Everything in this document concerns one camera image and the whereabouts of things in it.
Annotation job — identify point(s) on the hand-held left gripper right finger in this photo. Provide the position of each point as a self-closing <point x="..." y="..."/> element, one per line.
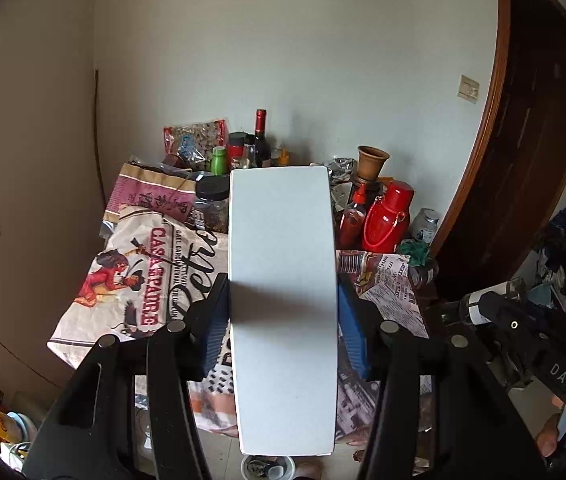
<point x="353" y="332"/>

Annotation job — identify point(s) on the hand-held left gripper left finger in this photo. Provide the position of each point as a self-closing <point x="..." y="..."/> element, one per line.
<point x="215" y="320"/>

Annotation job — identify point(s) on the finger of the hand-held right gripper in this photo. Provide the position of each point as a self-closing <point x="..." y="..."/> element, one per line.
<point x="513" y="322"/>

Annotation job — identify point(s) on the small green glass bottle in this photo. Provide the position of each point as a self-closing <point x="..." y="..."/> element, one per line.
<point x="473" y="307"/>

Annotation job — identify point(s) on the white box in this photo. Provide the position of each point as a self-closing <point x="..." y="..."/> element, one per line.
<point x="283" y="285"/>

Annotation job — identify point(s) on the white plastic bucket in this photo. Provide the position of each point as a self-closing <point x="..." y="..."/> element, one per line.
<point x="268" y="469"/>

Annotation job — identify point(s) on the person's right hand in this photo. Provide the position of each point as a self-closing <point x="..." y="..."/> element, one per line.
<point x="549" y="437"/>

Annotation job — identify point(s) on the dark glass jar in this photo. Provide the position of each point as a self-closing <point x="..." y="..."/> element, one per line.
<point x="423" y="274"/>

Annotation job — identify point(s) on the green cloth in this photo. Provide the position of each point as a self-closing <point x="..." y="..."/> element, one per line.
<point x="414" y="252"/>

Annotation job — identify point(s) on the red sauce bottle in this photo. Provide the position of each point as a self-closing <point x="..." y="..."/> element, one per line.
<point x="352" y="220"/>

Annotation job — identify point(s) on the plastic jar black lid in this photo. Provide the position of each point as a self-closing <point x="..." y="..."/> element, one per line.
<point x="211" y="205"/>

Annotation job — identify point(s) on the printed newspaper tablecloth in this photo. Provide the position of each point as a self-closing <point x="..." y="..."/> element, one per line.
<point x="128" y="242"/>

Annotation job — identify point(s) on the red thermos flask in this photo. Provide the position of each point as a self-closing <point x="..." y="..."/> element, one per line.
<point x="385" y="220"/>

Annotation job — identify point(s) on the clear glass jar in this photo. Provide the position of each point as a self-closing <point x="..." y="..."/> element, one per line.
<point x="425" y="227"/>

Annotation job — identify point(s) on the pink printed sack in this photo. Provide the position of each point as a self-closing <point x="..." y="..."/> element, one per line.
<point x="150" y="195"/>

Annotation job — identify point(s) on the green plastic bottle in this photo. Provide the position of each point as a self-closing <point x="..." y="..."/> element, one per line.
<point x="218" y="161"/>

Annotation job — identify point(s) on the silver foil packet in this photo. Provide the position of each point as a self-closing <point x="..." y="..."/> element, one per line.
<point x="340" y="167"/>

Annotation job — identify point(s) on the brown clay vase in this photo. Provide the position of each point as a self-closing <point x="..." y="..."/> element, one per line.
<point x="372" y="160"/>

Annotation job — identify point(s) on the red snack packet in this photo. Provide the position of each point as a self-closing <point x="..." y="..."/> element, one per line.
<point x="195" y="140"/>

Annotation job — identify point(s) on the dark wine bottle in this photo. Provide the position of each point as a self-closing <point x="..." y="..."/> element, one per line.
<point x="262" y="140"/>

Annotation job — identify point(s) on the brown wooden door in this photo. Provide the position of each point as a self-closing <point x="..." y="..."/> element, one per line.
<point x="528" y="135"/>

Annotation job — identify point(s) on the blue bowl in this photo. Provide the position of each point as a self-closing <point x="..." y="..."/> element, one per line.
<point x="20" y="425"/>

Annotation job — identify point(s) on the beige light switch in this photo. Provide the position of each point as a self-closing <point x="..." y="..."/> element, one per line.
<point x="468" y="89"/>

